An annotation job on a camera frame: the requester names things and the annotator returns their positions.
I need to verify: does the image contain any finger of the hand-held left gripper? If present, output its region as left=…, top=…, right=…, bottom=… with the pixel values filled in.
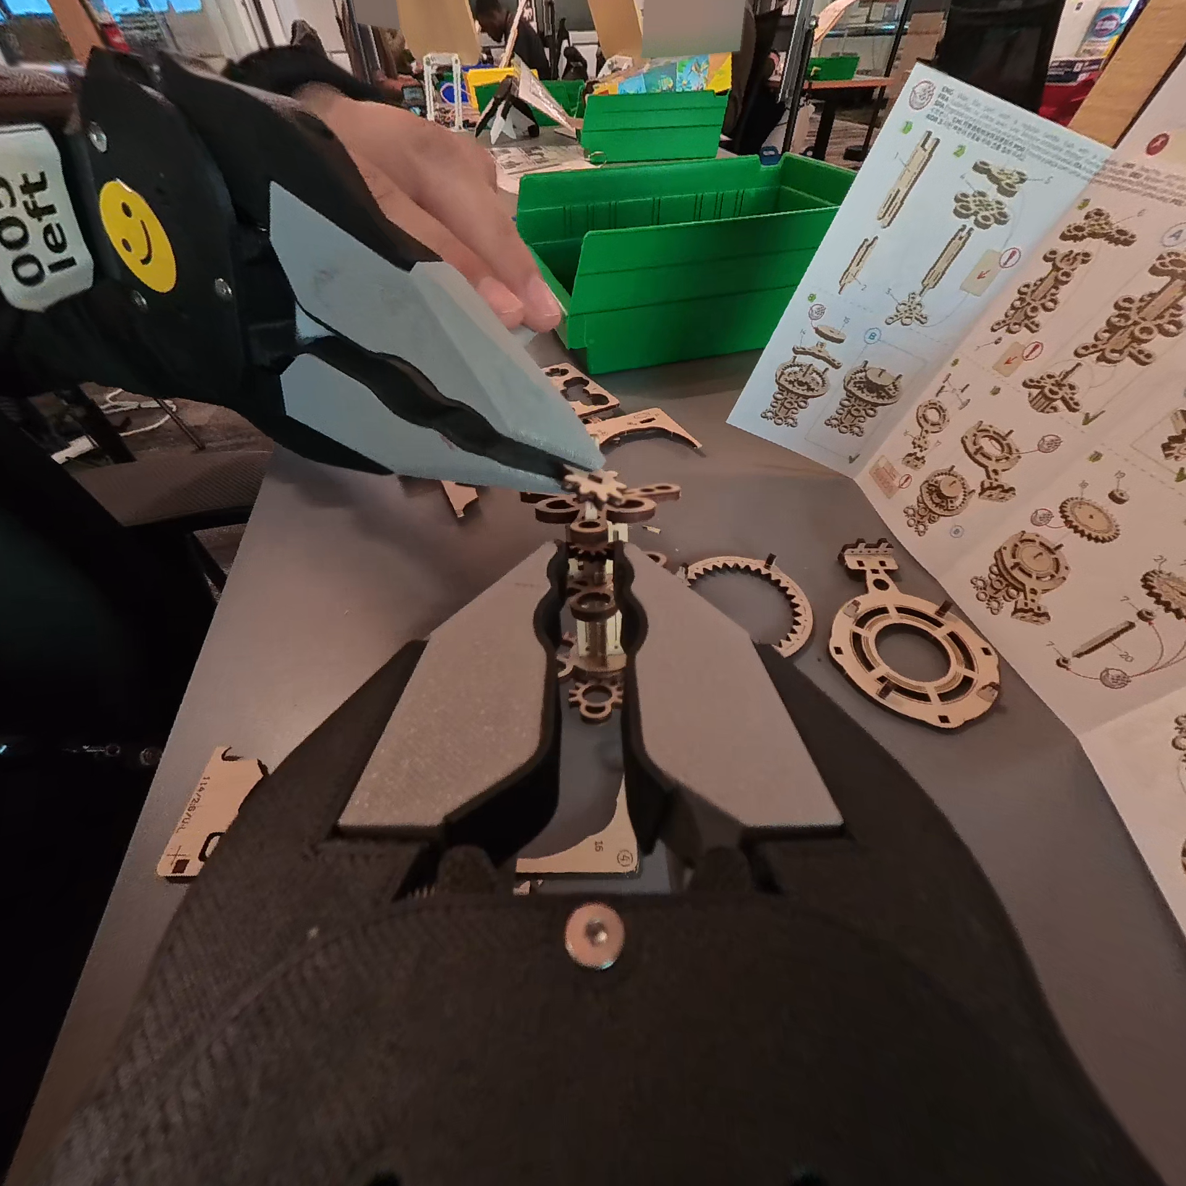
left=270, top=181, right=610, bottom=479
left=277, top=348, right=570, bottom=499

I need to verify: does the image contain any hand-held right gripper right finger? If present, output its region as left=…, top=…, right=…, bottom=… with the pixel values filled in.
left=612, top=540, right=847, bottom=873

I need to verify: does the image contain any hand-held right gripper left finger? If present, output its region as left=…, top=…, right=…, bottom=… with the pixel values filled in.
left=335, top=540, right=570, bottom=868

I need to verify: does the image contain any wooden gear shaft model assembly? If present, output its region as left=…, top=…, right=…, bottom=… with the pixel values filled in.
left=534, top=481, right=684, bottom=725

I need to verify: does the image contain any person's left forearm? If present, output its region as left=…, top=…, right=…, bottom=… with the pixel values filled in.
left=221, top=43, right=396, bottom=108

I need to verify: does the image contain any wooden parts sheet with arc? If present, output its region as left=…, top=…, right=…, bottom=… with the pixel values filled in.
left=513, top=769, right=667, bottom=875

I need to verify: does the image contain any printed wooden parts sheet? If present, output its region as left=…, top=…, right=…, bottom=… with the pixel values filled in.
left=155, top=743, right=270, bottom=879

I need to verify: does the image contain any person's left hand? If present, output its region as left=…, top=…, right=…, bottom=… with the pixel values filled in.
left=302, top=88, right=566, bottom=333

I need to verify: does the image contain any white paper sheet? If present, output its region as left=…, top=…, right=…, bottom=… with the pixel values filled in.
left=489, top=140, right=591, bottom=191

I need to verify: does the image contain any wooden offcut with round holes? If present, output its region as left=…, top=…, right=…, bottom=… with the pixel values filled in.
left=541, top=363, right=620, bottom=421

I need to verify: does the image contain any black and white object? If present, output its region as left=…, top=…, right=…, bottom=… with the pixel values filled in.
left=479, top=77, right=541, bottom=145

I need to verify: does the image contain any curved wooden offcut piece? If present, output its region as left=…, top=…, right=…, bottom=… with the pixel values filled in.
left=583, top=405, right=704, bottom=455

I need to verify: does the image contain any large green plastic bin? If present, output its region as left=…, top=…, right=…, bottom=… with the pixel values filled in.
left=513, top=150, right=861, bottom=378

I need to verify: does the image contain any colourful printed box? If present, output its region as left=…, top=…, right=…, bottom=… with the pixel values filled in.
left=591, top=53, right=709, bottom=97

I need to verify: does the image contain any folded assembly instruction sheet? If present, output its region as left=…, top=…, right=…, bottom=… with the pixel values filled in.
left=728, top=61, right=1186, bottom=904

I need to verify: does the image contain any cardboard sheet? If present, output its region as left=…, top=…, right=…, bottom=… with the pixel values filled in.
left=1066, top=0, right=1186, bottom=145

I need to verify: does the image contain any white cable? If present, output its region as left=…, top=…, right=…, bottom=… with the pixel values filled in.
left=55, top=386, right=183, bottom=466

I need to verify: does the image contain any wooden toothed ring gear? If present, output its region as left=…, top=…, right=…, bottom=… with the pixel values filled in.
left=684, top=552, right=814, bottom=661

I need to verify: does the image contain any round wooden frame part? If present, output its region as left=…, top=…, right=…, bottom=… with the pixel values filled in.
left=826, top=536, right=1004, bottom=727

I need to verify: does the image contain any white frame stand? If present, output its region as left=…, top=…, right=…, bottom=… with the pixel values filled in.
left=420, top=56, right=464, bottom=132

